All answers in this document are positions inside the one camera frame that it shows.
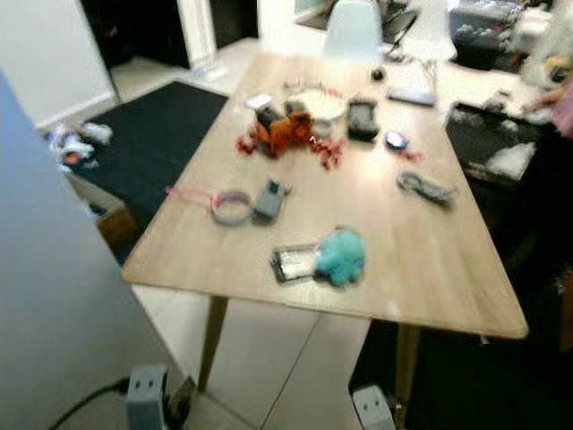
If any grey strap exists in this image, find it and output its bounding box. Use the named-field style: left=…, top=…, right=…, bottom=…
left=397, top=170, right=458, bottom=205

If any white plastic bag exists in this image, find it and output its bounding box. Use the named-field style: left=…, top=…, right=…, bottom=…
left=485, top=143, right=538, bottom=182

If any teal plush keychain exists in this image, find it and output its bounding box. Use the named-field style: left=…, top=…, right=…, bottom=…
left=315, top=228, right=368, bottom=288

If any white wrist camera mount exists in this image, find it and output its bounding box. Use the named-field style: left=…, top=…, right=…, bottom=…
left=125, top=364, right=169, bottom=430
left=352, top=385, right=397, bottom=430

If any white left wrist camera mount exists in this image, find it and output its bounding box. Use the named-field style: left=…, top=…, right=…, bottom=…
left=125, top=364, right=169, bottom=430

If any black floor mat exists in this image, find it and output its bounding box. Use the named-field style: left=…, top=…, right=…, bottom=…
left=349, top=322, right=573, bottom=430

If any white shell chair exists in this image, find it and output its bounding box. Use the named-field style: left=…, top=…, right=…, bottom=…
left=401, top=0, right=458, bottom=64

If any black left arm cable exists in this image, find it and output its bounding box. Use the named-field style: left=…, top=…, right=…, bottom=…
left=49, top=376, right=131, bottom=430

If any brown cardboard box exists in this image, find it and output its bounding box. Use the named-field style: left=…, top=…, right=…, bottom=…
left=67, top=175, right=140, bottom=252

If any dark grey sofa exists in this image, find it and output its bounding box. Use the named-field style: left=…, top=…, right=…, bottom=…
left=448, top=0, right=547, bottom=73

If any white crumpled cloth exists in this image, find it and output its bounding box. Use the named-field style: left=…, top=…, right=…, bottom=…
left=45, top=121, right=115, bottom=167

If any white bowl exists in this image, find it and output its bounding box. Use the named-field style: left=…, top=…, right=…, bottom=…
left=294, top=88, right=348, bottom=122

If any small white card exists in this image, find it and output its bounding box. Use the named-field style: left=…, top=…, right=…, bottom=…
left=245, top=92, right=274, bottom=110

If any black pouch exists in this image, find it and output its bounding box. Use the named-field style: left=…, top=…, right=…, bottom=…
left=346, top=97, right=381, bottom=142

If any light wooden dining table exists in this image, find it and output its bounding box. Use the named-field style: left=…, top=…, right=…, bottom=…
left=123, top=51, right=529, bottom=395

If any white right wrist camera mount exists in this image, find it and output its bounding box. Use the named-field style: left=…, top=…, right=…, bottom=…
left=352, top=385, right=397, bottom=430

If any small blue object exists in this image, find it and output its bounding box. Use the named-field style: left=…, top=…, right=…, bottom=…
left=383, top=131, right=411, bottom=151

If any orange plush toy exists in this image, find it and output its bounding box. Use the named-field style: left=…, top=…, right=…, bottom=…
left=255, top=100, right=314, bottom=158

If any pale blue shell chair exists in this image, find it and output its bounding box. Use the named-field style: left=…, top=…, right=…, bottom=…
left=322, top=0, right=382, bottom=62

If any flat white device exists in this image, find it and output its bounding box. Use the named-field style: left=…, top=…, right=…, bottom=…
left=387, top=86, right=438, bottom=107

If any dark blue rug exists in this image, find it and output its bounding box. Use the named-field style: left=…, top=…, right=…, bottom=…
left=54, top=81, right=229, bottom=265

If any grey tape roll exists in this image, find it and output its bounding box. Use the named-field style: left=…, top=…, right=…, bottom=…
left=210, top=189, right=253, bottom=227

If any clear plastic card holder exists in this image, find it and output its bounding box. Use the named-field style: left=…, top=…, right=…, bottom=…
left=270, top=244, right=321, bottom=285

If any grey key fob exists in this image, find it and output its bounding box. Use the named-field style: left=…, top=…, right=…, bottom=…
left=252, top=177, right=292, bottom=222

